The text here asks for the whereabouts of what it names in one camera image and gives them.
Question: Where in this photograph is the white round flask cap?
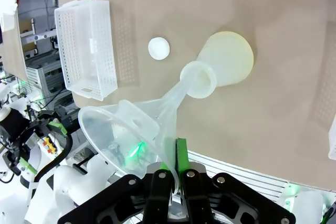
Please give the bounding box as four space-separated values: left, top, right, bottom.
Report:
147 36 171 61

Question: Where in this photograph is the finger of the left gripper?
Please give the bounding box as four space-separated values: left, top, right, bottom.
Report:
28 118 68 135
3 152 37 177

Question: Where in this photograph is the clear plastic funnel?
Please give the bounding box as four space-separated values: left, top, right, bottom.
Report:
78 73 204 196

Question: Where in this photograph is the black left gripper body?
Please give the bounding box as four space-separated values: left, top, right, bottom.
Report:
0 108 30 157

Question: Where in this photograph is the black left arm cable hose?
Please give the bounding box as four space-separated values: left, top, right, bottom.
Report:
35 129 74 183

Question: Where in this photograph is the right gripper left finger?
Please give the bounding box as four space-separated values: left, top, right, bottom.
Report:
58 161 176 224

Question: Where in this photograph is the translucent plastic Erlenmeyer flask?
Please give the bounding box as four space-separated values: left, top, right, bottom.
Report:
180 30 255 100

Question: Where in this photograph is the grey metal equipment cabinet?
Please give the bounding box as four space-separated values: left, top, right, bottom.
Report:
25 50 76 104

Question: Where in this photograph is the white perforated plastic basket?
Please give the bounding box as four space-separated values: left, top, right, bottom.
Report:
53 0 119 102

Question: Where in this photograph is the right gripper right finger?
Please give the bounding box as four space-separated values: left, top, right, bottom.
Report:
175 137 297 224

